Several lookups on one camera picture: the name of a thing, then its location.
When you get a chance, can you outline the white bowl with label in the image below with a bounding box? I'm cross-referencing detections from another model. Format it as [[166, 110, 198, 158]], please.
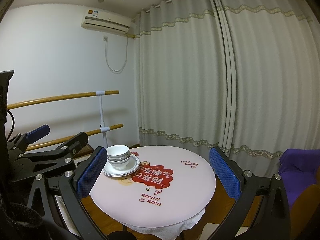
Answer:
[[107, 153, 131, 163]]

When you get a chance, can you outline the grey-rimmed white plate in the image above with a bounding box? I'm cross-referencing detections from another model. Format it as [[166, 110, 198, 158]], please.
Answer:
[[102, 172, 135, 178], [102, 170, 135, 178], [102, 154, 140, 173]]

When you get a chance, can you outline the lower wooden ballet bar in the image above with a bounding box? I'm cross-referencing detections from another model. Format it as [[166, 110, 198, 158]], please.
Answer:
[[24, 123, 124, 152]]

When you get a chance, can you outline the wooden ballet bar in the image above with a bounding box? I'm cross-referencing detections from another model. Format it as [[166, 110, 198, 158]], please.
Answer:
[[24, 123, 124, 152], [7, 90, 119, 110]]

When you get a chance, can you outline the white barre stand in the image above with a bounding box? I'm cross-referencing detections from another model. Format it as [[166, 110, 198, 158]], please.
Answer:
[[95, 90, 110, 148]]

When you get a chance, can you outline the large white bowl back left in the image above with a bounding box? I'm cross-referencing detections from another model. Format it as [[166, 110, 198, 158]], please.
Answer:
[[107, 157, 131, 170]]

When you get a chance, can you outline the purple cloth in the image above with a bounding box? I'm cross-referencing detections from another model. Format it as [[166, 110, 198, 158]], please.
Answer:
[[278, 148, 319, 208]]

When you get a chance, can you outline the upper wooden ballet bar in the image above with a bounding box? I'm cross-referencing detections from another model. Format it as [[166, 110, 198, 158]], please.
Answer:
[[7, 90, 119, 110]]

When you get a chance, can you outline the grey-white curtain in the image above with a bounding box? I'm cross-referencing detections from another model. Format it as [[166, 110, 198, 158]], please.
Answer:
[[134, 0, 319, 176]]

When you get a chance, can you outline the black braided cable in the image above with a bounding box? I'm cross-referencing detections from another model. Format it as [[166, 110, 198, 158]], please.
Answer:
[[6, 108, 16, 140]]

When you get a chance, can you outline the air conditioner power cord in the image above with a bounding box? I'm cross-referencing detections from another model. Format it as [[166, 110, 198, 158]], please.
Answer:
[[103, 35, 130, 74]]

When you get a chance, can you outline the white wall air conditioner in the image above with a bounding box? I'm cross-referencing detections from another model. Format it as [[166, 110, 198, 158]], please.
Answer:
[[81, 8, 132, 35]]

